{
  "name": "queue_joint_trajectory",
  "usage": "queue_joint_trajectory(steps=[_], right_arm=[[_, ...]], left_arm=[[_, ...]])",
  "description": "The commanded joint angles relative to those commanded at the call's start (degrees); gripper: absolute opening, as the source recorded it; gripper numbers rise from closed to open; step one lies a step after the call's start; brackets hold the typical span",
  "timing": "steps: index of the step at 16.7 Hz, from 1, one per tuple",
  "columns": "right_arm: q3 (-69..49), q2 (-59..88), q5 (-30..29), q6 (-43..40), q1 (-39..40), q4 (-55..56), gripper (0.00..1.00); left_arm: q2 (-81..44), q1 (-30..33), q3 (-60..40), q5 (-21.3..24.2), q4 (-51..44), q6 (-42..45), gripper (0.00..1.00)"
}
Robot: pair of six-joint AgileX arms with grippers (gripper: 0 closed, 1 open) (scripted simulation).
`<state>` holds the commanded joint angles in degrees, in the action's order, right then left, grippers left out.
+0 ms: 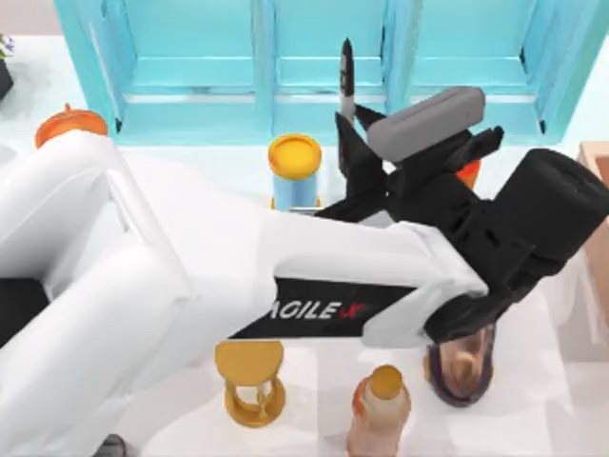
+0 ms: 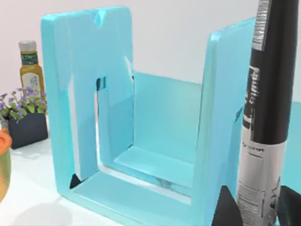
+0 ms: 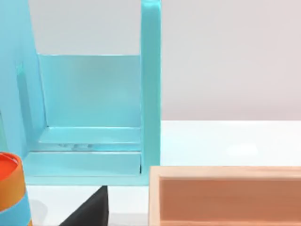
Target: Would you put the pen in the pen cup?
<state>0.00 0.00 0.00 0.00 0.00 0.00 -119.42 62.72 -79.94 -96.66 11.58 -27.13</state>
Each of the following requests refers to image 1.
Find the beige bottle with orange cap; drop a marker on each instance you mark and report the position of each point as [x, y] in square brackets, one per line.
[380, 409]

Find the black and white marker pen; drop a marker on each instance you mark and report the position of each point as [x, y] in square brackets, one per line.
[347, 76]

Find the black plant pot with flowers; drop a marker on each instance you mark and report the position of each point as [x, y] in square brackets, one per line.
[4, 76]

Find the yellow hourglass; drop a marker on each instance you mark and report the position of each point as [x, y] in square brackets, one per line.
[247, 366]

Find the light blue rack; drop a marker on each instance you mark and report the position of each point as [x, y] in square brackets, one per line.
[204, 71]

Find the orange red cup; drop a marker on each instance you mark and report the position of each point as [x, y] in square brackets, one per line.
[470, 173]

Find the pale grey rounded box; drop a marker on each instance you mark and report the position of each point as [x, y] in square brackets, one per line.
[423, 121]

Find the light blue bottle yellow lid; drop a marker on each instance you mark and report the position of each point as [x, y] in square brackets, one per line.
[295, 162]

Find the orange round pot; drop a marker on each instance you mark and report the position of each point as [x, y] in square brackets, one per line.
[71, 125]

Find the dark grey small object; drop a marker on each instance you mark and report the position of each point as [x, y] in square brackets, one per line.
[113, 447]

